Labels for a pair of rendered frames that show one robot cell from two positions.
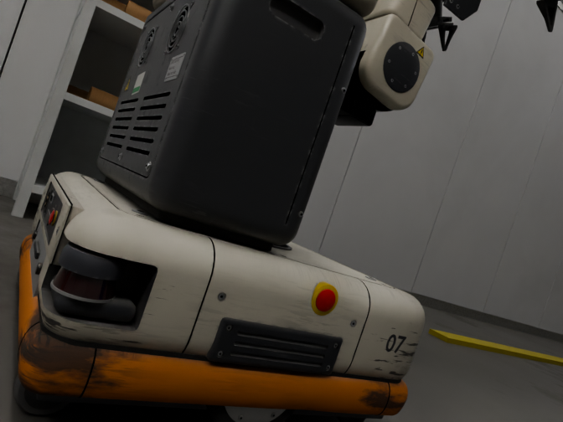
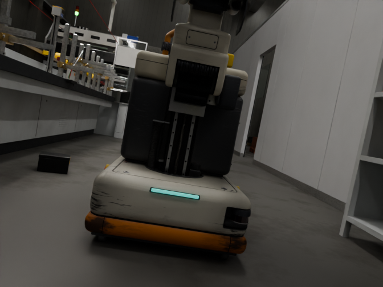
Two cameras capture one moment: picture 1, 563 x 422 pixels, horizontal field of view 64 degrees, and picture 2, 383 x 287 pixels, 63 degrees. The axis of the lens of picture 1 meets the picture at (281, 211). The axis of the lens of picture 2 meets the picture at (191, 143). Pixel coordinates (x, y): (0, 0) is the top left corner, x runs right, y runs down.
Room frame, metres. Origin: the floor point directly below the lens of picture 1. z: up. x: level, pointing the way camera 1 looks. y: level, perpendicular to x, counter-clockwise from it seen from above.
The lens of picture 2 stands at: (1.65, -1.20, 0.52)
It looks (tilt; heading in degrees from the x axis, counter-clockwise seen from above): 4 degrees down; 116
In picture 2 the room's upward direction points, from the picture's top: 11 degrees clockwise
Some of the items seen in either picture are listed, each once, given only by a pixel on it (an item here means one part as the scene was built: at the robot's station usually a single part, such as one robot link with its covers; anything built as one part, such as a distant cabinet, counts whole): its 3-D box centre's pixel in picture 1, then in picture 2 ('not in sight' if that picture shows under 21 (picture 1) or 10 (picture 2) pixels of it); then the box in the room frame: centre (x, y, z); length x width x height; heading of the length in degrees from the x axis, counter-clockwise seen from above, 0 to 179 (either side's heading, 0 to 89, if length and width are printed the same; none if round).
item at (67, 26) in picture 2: not in sight; (63, 51); (-0.71, 0.73, 0.93); 0.04 x 0.04 x 0.48; 32
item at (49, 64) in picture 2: not in sight; (52, 45); (-0.57, 0.50, 0.92); 0.05 x 0.04 x 0.45; 122
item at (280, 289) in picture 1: (209, 282); (170, 195); (0.94, 0.09, 0.16); 0.67 x 0.64 x 0.25; 122
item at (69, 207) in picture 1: (54, 209); not in sight; (0.75, 0.36, 0.23); 0.41 x 0.02 x 0.08; 32
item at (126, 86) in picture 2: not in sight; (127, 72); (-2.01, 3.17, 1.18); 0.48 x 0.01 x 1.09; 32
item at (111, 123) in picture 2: not in sight; (89, 80); (-2.82, 3.11, 0.95); 1.65 x 0.70 x 1.90; 32
